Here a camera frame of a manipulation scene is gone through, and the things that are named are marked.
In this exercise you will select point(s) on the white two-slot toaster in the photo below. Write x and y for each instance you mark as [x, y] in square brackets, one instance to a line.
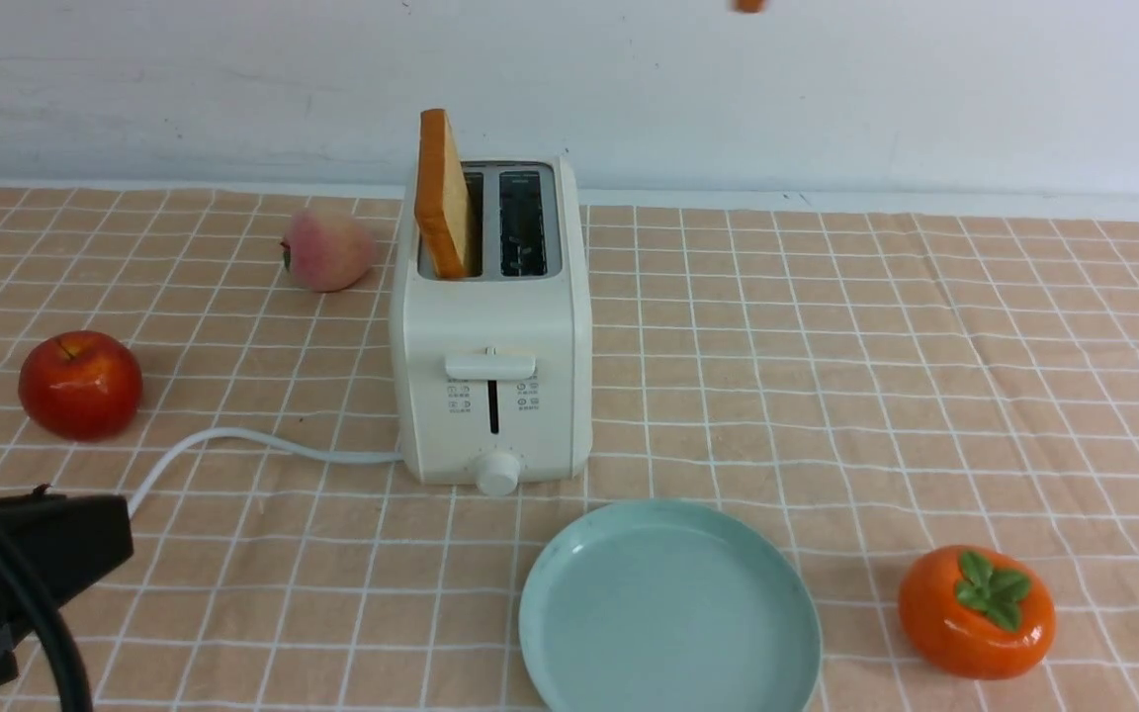
[493, 373]

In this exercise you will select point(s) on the pink peach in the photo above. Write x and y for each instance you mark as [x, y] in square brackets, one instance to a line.
[326, 251]

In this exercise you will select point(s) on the toast slice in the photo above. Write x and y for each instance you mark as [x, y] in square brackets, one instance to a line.
[442, 205]

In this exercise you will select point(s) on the red apple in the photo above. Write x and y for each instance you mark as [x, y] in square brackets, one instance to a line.
[81, 385]

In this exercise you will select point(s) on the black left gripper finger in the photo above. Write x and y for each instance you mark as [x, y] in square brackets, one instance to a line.
[72, 542]

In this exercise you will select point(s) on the light green plate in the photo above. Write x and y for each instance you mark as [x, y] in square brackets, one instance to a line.
[667, 605]

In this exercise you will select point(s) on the orange persimmon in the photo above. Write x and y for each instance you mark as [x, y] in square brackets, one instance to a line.
[977, 613]

